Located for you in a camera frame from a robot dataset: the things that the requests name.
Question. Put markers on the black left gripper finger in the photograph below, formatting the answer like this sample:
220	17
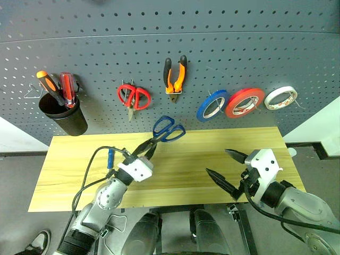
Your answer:
143	147
152	151

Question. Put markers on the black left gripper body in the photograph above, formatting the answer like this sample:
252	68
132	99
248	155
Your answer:
138	156

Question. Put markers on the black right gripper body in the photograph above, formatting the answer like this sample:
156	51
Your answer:
249	183

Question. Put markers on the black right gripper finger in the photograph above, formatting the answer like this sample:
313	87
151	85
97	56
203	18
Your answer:
236	156
223	180

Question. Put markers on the red tape roll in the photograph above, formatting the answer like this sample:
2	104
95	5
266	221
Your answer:
235	102

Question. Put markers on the orange black pliers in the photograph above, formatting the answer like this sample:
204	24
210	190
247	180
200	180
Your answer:
181	71

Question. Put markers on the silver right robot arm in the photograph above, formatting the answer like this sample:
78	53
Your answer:
305	204

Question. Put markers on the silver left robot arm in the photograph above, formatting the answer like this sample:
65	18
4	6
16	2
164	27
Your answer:
106	196

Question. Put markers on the grey metal pegboard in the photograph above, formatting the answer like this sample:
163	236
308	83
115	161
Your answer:
239	40

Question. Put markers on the white round knob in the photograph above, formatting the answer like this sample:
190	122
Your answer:
292	152

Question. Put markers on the dark grey rounded shape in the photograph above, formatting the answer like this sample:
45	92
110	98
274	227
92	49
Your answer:
143	236
210	233

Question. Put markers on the blue tape roll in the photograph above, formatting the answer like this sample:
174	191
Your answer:
202	111

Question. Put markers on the metal scissors hook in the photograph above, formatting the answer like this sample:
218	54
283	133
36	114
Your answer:
127	81

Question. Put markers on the white tape roll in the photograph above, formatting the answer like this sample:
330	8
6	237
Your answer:
271	97

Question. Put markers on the black plastic cup holder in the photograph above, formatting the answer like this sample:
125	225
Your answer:
71	122

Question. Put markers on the orange black screwdriver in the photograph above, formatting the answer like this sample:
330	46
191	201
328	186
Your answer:
47	83

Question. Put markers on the black white sneaker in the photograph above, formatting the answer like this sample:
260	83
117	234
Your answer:
37	244

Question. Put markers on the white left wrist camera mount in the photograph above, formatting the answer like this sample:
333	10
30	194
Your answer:
138	170

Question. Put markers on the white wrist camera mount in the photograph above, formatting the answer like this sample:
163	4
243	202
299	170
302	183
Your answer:
138	170
263	162

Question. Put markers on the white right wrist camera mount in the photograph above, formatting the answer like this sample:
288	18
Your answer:
263	162

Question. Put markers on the black metal table frame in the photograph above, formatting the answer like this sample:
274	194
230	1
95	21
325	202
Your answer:
245	233

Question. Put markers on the metal pliers holder bracket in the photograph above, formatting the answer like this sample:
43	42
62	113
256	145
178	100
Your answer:
174	92

